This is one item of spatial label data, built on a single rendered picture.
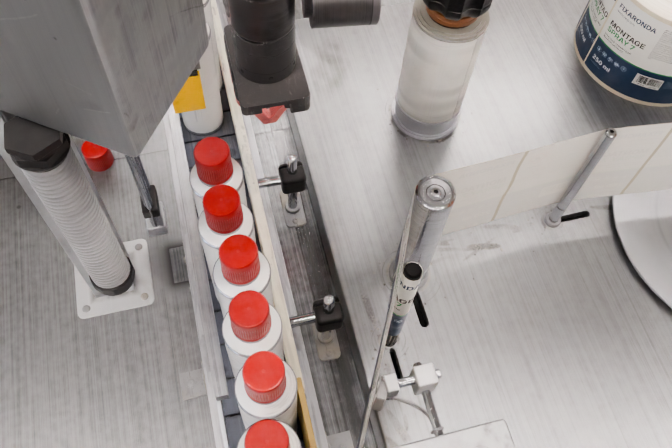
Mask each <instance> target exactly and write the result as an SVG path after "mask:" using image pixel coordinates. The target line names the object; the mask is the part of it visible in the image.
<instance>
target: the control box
mask: <svg viewBox="0 0 672 448"><path fill-rule="evenodd" d="M208 45H209V38H208V32H207V25H206V19H205V13H204V7H203V0H0V110H2V111H5V112H8V113H10V114H13V115H16V116H19V117H21V118H24V119H27V120H30V121H33V122H35V123H38V124H41V125H44V126H47V127H49V128H52V129H55V130H58V131H61V132H63V133H66V134H69V135H72V136H75V137H77V138H80V139H83V140H86V141H88V142H91V143H94V144H97V145H100V146H102V147H105V148H108V149H111V150H114V151H116V152H119V153H122V154H125V155H128V156H130V157H137V156H138V155H140V154H141V152H142V150H143V149H144V147H145V146H146V144H147V143H148V141H149V139H150V138H151V136H152V135H153V133H154V132H155V130H156V128H157V127H158V125H159V124H160V122H161V120H162V119H163V117H164V116H165V114H166V113H167V111H168V109H169V108H170V106H171V105H172V103H173V102H174V100H175V98H176V97H177V95H178V94H179V92H180V90H181V89H182V87H183V86H184V84H185V83H186V81H187V79H188V78H189V76H190V75H191V73H192V71H193V70H194V68H195V67H196V65H197V64H198V62H199V60H200V59H201V57H202V56H203V54H204V53H205V51H206V49H207V48H208Z"/></svg>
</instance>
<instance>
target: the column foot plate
mask: <svg viewBox="0 0 672 448"><path fill-rule="evenodd" d="M123 244H124V246H125V248H126V250H127V252H128V254H129V256H130V259H131V263H132V265H133V267H134V269H135V276H134V282H133V284H134V290H132V291H127V292H125V293H123V294H121V295H117V296H103V297H99V298H96V297H95V295H94V294H93V292H92V291H91V289H90V288H89V286H88V285H87V283H86V282H85V280H84V279H83V277H82V276H81V274H80V273H79V271H78V270H77V268H76V267H75V265H74V272H75V286H76V299H77V312H78V316H79V317H80V318H81V319H86V318H90V317H95V316H100V315H105V314H109V313H114V312H119V311H123V310H128V309H133V308H137V307H142V306H147V305H151V304H152V303H153V302H154V299H155V298H154V291H153V283H152V276H151V268H150V261H149V253H148V246H147V242H146V240H144V239H137V240H132V241H127V242H123Z"/></svg>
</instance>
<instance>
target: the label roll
mask: <svg viewBox="0 0 672 448"><path fill-rule="evenodd" d="M574 46H575V51H576V54H577V56H578V59H579V61H580V62H581V64H582V66H583V67H584V69H585V70H586V71H587V72H588V74H589V75H590V76H591V77H592V78H593V79H594V80H595V81H596V82H598V83H599V84H600V85H601V86H603V87H604V88H605V89H607V90H608V91H610V92H612V93H614V94H615V95H617V96H619V97H622V98H624V99H626V100H629V101H632V102H635V103H639V104H643V105H648V106H658V107H668V106H672V0H589V1H588V3H587V5H586V7H585V9H584V11H583V13H582V15H581V17H580V19H579V21H578V23H577V26H576V28H575V32H574Z"/></svg>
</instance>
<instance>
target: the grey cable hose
mask: <svg viewBox="0 0 672 448"><path fill-rule="evenodd" d="M70 143H71V142H70V137H69V135H68V134H66V133H63V132H61V131H58V130H55V129H52V128H49V127H47V126H44V125H41V124H38V123H35V122H33V121H30V120H27V119H24V118H21V117H19V116H15V117H13V118H12V119H10V120H9V121H7V122H5V123H4V149H5V150H6V152H7V153H8V154H10V156H11V159H12V161H13V162H14V163H15V165H17V166H18V167H19V168H21V170H22V171H23V173H24V174H25V176H26V178H27V179H28V181H29V182H30V184H31V185H32V187H33V188H34V190H35V191H36V193H37V194H38V196H39V198H40V199H41V201H42V202H43V204H44V205H45V207H46V209H47V210H48V212H49V213H50V215H51V216H52V218H53V219H54V221H55V223H56V224H57V226H58V227H59V229H60V230H61V232H62V233H63V235H64V237H65V238H66V240H67V241H68V243H69V245H70V246H71V248H72V249H73V251H74V252H75V254H76V255H77V257H78V259H79V260H80V262H81V263H82V265H83V266H84V268H85V269H86V271H87V272H88V274H89V278H90V280H91V283H92V285H93V286H94V288H95V289H96V290H97V291H99V292H100V293H102V294H103V295H108V296H117V295H121V294H123V293H125V292H126V291H127V290H128V289H129V288H130V287H131V286H132V284H133V282H134V276H135V269H134V267H133V265H132V263H131V261H130V259H129V257H127V256H126V255H125V253H124V251H123V249H122V247H121V245H120V243H119V241H118V239H117V237H116V235H115V233H114V231H113V229H112V227H111V225H110V223H109V221H108V219H107V217H106V215H105V213H104V211H103V209H102V207H101V205H100V203H99V201H98V199H97V197H96V195H95V193H94V191H93V189H92V187H91V185H90V183H89V181H88V179H87V177H86V175H85V173H84V171H83V169H82V167H81V165H80V163H79V161H78V159H77V157H76V155H75V153H74V151H73V149H72V147H71V145H70Z"/></svg>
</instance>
